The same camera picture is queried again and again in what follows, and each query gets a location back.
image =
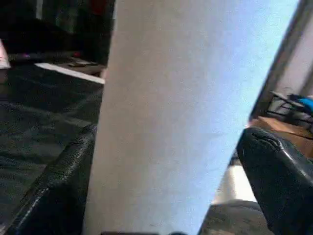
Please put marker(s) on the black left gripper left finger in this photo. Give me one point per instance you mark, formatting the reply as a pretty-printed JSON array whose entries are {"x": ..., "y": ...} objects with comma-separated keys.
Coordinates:
[{"x": 49, "y": 196}]

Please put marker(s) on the white plastic table leg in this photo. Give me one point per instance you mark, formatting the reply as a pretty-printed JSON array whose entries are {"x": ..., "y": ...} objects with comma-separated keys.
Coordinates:
[{"x": 186, "y": 107}]

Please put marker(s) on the blue object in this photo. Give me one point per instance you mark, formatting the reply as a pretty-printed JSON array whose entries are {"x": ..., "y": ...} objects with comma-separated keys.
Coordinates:
[{"x": 304, "y": 104}]

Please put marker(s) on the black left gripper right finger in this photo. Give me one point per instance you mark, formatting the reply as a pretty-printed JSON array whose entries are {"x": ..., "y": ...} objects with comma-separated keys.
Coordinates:
[{"x": 279, "y": 186}]

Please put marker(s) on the brown wooden table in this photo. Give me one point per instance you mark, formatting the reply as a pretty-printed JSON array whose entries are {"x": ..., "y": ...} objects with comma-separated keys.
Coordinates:
[{"x": 286, "y": 129}]

